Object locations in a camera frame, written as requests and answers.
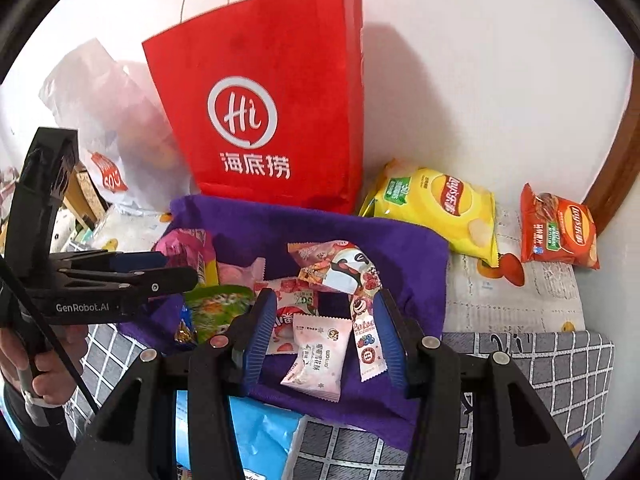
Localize whitish pink snack packet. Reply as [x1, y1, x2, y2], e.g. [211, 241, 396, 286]
[280, 314, 353, 403]

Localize purple towel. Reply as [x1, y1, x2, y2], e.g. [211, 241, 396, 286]
[117, 195, 451, 453]

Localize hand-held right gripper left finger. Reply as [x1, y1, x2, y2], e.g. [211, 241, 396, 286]
[62, 289, 278, 480]

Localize pink snack bag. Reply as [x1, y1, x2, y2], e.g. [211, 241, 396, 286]
[152, 227, 218, 286]

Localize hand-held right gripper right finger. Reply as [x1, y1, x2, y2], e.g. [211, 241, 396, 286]
[372, 287, 583, 480]

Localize pink cartoon bear packet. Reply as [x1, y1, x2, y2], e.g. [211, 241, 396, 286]
[350, 287, 388, 383]

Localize blue tissue pack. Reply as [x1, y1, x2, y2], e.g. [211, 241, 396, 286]
[172, 390, 306, 480]

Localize yellow chips bag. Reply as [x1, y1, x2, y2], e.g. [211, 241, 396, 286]
[357, 159, 501, 268]

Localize orange chips bag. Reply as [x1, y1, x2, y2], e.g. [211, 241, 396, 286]
[520, 182, 601, 271]

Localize black cable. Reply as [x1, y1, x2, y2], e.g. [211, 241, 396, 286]
[0, 255, 103, 408]

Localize pale pink candy packet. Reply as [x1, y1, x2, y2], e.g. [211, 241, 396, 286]
[217, 257, 266, 291]

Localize brown wooden door frame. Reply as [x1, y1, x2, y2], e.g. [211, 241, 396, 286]
[582, 55, 640, 233]

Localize brown printed box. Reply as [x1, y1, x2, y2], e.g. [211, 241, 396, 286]
[60, 162, 108, 231]

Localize grey grid blanket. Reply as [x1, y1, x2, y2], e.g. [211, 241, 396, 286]
[65, 322, 616, 480]

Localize panda print snack packet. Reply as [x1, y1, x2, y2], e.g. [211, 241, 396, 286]
[320, 242, 383, 293]

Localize red and white strawberry packet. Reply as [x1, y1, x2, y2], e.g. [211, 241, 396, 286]
[265, 280, 321, 356]

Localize person's left hand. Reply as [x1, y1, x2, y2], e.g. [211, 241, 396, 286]
[0, 324, 91, 406]

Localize red paper bag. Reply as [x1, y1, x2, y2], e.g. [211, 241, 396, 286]
[141, 0, 366, 216]

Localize green snack packet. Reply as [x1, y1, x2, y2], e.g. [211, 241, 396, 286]
[175, 285, 256, 351]

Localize white plastic shopping bag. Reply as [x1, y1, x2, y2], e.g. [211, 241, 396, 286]
[39, 37, 193, 211]

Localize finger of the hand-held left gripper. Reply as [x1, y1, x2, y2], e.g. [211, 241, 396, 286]
[52, 266, 199, 307]
[50, 250, 168, 275]

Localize pink foil snack packet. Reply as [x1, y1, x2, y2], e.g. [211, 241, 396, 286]
[287, 241, 343, 268]

